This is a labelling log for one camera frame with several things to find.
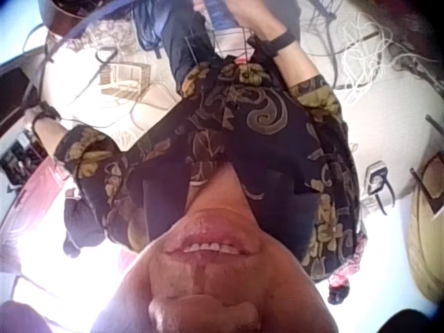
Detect person's right hand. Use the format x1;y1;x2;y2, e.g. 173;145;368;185
192;0;289;40

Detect person's left hand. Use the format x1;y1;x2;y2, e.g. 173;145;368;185
21;99;43;121

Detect blue striped cloth item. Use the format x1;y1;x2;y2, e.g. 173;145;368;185
203;0;237;33

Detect person's legs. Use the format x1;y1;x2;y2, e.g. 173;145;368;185
162;6;223;89

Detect black wrist band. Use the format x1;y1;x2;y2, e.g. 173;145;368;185
31;103;62;123
266;29;298;58

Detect dark round container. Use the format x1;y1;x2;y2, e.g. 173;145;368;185
37;0;92;36

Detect dark flat screen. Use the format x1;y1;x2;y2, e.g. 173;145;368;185
0;67;33;123

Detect black electronic device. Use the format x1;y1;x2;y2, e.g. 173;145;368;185
0;128;40;189

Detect dark blue cloth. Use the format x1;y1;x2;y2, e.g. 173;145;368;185
62;196;107;258

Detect white power adapter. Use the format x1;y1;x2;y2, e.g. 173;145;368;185
361;160;392;199

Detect pink mat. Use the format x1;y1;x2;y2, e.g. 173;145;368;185
0;158;85;246

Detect red patterned cloth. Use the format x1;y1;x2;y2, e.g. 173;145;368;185
325;231;369;306

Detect yellow round cushion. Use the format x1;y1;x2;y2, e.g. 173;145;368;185
407;187;444;307

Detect dark thin wire frame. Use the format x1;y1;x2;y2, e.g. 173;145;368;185
185;27;253;67

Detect blue cable bundle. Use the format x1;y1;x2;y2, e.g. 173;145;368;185
130;0;171;58

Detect long blue cable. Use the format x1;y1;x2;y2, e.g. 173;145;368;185
46;5;117;56

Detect bundle of black cables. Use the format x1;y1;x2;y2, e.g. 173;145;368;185
304;0;350;88

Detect thin black cable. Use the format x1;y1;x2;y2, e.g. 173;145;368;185
21;24;167;130

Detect tangle of white cables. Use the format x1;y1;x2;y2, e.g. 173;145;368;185
332;12;442;102

